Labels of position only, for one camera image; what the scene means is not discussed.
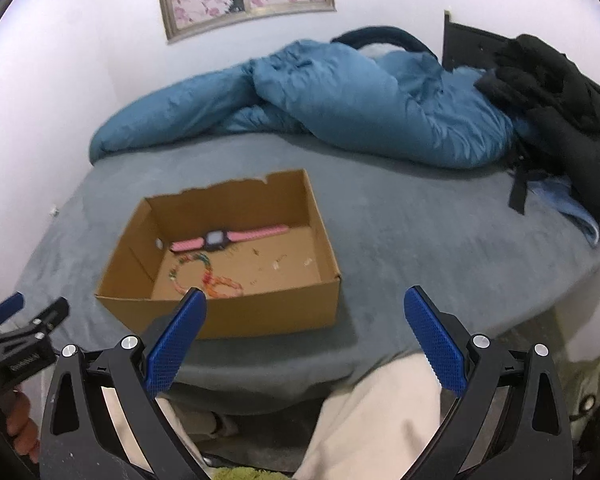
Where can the person's left hand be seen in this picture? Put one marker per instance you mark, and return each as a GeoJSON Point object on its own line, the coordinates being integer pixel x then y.
{"type": "Point", "coordinates": [22, 428]}

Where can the pink strap smartwatch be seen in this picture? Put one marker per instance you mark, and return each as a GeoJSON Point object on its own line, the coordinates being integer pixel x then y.
{"type": "Point", "coordinates": [220, 239]}

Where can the cream trouser left leg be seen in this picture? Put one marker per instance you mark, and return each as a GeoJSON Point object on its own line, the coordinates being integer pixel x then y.
{"type": "Point", "coordinates": [138, 424]}

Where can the cream trouser right leg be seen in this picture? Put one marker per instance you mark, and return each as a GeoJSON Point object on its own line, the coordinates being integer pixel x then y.
{"type": "Point", "coordinates": [377, 428]}

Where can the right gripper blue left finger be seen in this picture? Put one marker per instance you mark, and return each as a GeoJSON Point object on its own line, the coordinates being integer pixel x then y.
{"type": "Point", "coordinates": [78, 440]}

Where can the black headboard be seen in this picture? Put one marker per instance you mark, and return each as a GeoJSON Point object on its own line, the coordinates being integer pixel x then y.
{"type": "Point", "coordinates": [468, 46]}

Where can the brown cardboard box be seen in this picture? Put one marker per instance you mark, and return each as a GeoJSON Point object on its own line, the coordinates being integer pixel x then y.
{"type": "Point", "coordinates": [255, 288]}

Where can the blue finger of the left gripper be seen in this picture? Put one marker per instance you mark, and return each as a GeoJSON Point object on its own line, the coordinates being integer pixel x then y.
{"type": "Point", "coordinates": [10, 306]}
{"type": "Point", "coordinates": [45, 322]}

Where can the cream trouser leg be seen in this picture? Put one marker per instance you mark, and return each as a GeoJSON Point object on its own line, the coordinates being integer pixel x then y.
{"type": "Point", "coordinates": [377, 428]}
{"type": "Point", "coordinates": [138, 424]}

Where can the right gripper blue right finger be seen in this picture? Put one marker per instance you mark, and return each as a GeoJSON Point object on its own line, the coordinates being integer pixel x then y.
{"type": "Point", "coordinates": [532, 439]}

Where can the black clothes pile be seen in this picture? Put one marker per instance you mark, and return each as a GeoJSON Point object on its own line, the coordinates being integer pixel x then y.
{"type": "Point", "coordinates": [556, 146]}

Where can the teal blue duvet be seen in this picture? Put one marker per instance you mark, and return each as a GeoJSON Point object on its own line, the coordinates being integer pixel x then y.
{"type": "Point", "coordinates": [403, 105]}

